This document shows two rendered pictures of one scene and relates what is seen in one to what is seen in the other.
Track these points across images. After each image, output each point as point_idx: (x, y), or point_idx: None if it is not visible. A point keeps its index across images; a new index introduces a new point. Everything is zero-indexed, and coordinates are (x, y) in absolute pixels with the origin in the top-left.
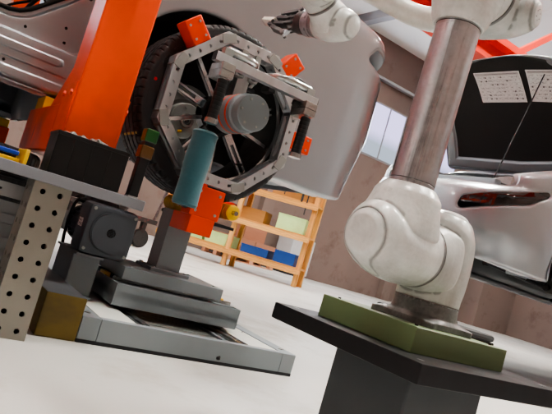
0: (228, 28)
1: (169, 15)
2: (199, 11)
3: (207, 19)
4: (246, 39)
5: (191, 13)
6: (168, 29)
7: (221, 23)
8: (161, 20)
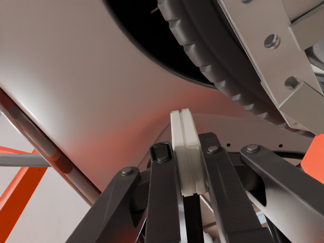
0: (226, 88)
1: (184, 63)
2: (153, 55)
3: (133, 26)
4: (199, 33)
5: (156, 52)
6: (167, 23)
7: (117, 10)
8: (175, 43)
